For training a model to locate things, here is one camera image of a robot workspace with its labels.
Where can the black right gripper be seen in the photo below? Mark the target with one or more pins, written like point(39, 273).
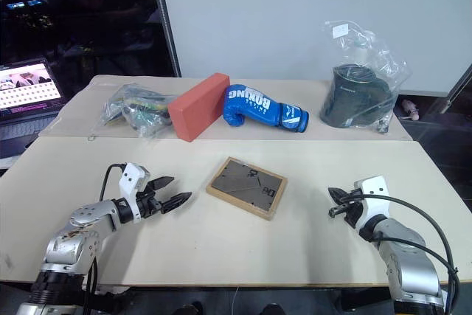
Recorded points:
point(353, 210)

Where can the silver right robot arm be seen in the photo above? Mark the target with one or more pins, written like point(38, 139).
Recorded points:
point(409, 256)

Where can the red foam brick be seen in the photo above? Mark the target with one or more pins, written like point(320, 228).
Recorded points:
point(197, 108)

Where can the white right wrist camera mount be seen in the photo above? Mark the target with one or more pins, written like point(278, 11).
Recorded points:
point(376, 191)

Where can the dark cylindrical fabric item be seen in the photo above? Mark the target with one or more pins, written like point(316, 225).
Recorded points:
point(350, 97)

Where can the wooden picture frame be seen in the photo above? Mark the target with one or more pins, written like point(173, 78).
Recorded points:
point(245, 187)

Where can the dark rounded shoe shape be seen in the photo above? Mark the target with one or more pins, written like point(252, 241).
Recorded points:
point(190, 308)
point(271, 309)

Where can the laptop computer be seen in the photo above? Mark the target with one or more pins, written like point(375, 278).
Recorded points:
point(26, 90)

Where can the blue boxing glove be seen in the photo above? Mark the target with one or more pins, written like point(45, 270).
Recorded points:
point(258, 106)

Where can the grey metal partition post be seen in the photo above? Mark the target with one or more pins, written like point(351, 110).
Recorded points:
point(166, 16)

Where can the clear bag of green items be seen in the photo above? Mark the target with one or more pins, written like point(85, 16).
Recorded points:
point(136, 108)

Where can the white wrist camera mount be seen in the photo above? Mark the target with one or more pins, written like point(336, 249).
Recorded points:
point(130, 178)
point(376, 191)

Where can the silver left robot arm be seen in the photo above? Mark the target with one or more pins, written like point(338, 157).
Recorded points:
point(73, 245)

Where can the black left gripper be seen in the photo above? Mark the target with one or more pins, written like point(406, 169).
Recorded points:
point(149, 204)

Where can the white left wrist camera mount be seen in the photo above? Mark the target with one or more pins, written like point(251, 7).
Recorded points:
point(130, 178)

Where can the small pink object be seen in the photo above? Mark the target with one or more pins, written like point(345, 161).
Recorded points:
point(411, 109)

